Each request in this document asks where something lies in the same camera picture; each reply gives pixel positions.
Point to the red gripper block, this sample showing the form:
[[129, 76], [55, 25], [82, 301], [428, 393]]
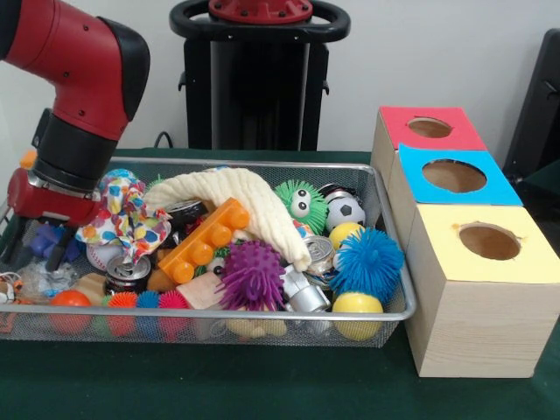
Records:
[[52, 210]]

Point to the colourful patterned cloth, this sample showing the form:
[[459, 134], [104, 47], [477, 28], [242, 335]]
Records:
[[131, 219]]

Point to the cream knitted cloth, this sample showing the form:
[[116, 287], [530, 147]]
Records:
[[254, 201]]

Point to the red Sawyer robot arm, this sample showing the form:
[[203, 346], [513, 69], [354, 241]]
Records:
[[79, 70]]

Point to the shallow clear mesh bin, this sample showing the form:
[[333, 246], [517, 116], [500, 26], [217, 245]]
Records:
[[289, 331]]

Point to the wooden box with three holes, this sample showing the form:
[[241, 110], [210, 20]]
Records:
[[472, 324]]

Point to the clear plastic packet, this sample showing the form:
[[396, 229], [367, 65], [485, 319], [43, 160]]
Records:
[[44, 280]]

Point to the small blue spiky ball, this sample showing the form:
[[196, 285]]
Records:
[[72, 238]]

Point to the orange ball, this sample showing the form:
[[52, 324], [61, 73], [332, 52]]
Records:
[[70, 298]]

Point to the dark metal can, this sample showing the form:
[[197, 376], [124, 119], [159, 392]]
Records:
[[129, 273]]

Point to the silver metal can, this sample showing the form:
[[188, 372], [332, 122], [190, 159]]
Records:
[[319, 254], [185, 210]]

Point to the purple spiky ball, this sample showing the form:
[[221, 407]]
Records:
[[251, 276]]

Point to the dark green table cloth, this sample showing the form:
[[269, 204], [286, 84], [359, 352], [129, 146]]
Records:
[[262, 385]]

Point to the green googly-eyed spiky ball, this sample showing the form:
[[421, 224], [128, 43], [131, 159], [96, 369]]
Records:
[[300, 204]]

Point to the silver metal pipe fitting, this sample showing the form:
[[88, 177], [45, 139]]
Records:
[[304, 293]]

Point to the yellow ball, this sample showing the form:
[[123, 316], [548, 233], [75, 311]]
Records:
[[344, 234], [357, 306]]

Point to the small soccer ball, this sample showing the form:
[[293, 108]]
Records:
[[346, 210]]

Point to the large blue spiky ball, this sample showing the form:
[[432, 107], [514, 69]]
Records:
[[368, 262]]

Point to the black chair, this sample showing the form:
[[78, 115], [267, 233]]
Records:
[[538, 114]]

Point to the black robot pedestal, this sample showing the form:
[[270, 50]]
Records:
[[262, 87]]

